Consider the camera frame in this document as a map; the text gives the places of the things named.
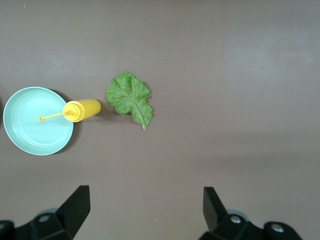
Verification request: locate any green lettuce leaf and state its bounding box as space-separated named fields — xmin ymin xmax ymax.
xmin=105 ymin=71 xmax=154 ymax=131

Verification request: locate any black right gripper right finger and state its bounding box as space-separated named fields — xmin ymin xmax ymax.
xmin=199 ymin=186 xmax=305 ymax=240

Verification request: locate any mint green plate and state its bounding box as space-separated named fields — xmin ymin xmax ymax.
xmin=2 ymin=86 xmax=75 ymax=156

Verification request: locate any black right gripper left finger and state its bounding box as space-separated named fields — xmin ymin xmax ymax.
xmin=0 ymin=185 xmax=91 ymax=240

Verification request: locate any yellow squeeze bottle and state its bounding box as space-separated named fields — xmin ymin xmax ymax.
xmin=38 ymin=98 xmax=102 ymax=123

